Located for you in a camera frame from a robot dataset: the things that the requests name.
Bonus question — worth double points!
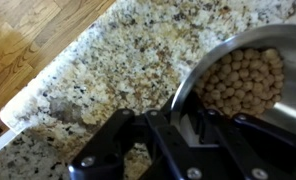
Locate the chickpeas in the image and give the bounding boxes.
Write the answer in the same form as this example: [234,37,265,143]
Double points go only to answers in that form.
[192,48,285,117]

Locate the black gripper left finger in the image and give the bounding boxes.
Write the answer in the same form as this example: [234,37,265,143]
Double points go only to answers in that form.
[69,96,202,180]

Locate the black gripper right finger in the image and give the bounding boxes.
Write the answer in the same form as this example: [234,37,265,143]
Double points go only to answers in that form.
[181,94,296,180]

